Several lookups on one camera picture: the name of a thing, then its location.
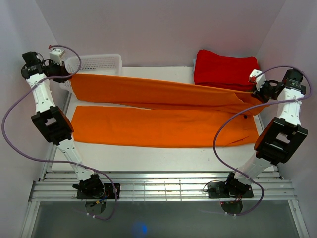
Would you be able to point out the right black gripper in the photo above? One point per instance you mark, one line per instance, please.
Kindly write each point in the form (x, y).
(259, 94)

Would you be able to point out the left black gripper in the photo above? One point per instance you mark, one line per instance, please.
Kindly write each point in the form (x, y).
(61, 71)

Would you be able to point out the orange trousers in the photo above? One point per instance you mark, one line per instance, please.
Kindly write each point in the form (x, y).
(152, 113)

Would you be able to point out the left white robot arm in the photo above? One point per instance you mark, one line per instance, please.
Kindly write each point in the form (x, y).
(50, 120)

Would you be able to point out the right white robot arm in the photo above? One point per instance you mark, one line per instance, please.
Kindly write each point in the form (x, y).
(283, 135)

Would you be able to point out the white plastic basket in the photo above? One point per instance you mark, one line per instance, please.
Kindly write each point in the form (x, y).
(102, 64)

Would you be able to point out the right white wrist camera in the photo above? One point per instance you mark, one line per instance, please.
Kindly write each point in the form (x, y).
(257, 79)

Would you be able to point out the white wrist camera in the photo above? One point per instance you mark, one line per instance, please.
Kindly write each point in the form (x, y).
(56, 55)
(257, 79)

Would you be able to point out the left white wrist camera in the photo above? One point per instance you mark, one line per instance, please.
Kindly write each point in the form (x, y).
(56, 55)

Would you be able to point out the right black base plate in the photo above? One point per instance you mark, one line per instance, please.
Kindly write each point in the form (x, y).
(220, 190)

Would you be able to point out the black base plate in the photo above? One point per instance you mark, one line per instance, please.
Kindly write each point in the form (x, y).
(220, 190)
(107, 191)

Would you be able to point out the aluminium rail frame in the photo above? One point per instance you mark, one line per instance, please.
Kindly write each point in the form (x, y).
(145, 174)

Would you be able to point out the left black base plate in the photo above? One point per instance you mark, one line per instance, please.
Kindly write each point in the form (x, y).
(107, 191)

